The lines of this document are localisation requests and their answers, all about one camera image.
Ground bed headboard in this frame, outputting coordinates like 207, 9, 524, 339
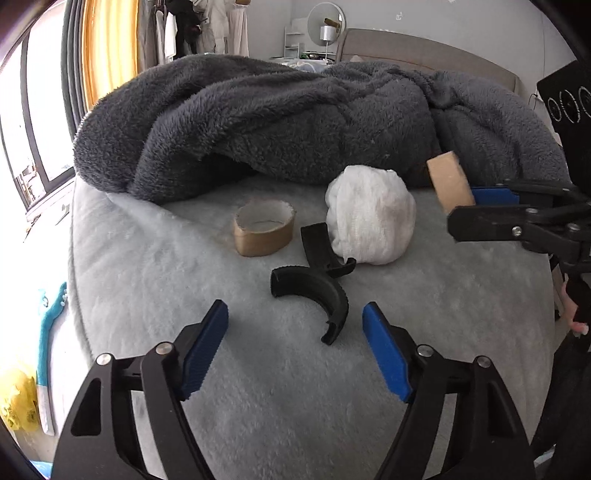
335, 28, 525, 98

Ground grey bed mattress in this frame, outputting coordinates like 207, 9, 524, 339
69, 177, 555, 479

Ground yellow curtain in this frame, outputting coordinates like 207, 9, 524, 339
81, 0, 139, 111

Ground brown cardboard tape ring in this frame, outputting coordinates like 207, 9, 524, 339
232, 198, 297, 258

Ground hanging clothes rack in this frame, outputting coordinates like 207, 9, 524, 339
136, 0, 250, 71

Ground dark grey fleece blanket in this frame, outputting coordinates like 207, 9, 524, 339
73, 55, 568, 204

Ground sliding glass door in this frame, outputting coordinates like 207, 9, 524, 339
1, 1, 74, 209

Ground white balled sock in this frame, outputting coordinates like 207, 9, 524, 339
325, 165, 417, 265

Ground person right hand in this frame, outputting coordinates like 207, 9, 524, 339
560, 281, 589, 335

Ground grey curtain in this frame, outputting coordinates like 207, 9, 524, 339
61, 0, 87, 139

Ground round vanity mirror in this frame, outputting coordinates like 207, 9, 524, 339
307, 2, 346, 47

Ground yellow plastic bag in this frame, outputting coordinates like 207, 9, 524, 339
1, 368, 40, 432

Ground black curved plastic piece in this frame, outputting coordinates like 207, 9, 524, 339
270, 222, 356, 345

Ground brown cardboard tape core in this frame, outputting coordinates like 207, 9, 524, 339
427, 152, 476, 214

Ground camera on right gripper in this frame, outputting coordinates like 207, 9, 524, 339
537, 60, 591, 194

